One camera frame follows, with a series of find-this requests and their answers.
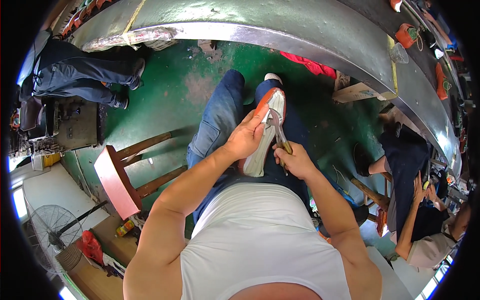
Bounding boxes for person's legs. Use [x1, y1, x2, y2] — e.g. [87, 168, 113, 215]
[186, 69, 331, 226]

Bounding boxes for person's right hand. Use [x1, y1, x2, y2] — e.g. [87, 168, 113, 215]
[272, 141, 319, 181]

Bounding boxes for wooden stool with pink seat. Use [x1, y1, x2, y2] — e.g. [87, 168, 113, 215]
[94, 131, 188, 221]

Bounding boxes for red cloth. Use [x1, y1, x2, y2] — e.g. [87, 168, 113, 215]
[280, 51, 337, 80]

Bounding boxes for yellow drink can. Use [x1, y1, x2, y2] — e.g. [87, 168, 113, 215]
[115, 220, 135, 237]

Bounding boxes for clear plastic wrap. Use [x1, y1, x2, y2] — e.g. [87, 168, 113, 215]
[80, 27, 178, 52]

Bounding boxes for brown wooden stool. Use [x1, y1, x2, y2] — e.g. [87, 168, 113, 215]
[350, 172, 391, 222]

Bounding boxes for metal lasting pliers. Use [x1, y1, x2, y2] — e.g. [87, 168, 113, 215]
[268, 109, 294, 177]

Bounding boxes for rack of orange shoes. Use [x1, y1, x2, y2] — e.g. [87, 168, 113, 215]
[62, 0, 113, 38]

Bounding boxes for person's body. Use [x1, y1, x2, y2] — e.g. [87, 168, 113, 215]
[123, 183, 383, 300]

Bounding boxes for clear plastic cup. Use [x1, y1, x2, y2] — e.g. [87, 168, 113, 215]
[389, 42, 409, 64]

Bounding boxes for cardboard box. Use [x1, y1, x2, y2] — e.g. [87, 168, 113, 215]
[332, 82, 387, 104]

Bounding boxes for person's left hand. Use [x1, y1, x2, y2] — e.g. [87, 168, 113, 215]
[224, 105, 271, 161]

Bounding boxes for long grey conveyor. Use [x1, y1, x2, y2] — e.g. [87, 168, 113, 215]
[62, 0, 464, 181]

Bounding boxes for orange and white shoe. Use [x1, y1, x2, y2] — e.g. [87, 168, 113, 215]
[238, 87, 287, 178]

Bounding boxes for grey metal machine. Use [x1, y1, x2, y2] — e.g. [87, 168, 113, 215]
[9, 95, 100, 156]

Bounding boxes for metal floor fan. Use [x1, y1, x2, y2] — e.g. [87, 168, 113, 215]
[28, 200, 109, 274]

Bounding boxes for red plastic bag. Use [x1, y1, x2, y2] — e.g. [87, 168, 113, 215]
[77, 230, 104, 265]

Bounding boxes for white cabinet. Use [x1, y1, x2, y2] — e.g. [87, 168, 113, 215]
[22, 163, 109, 229]

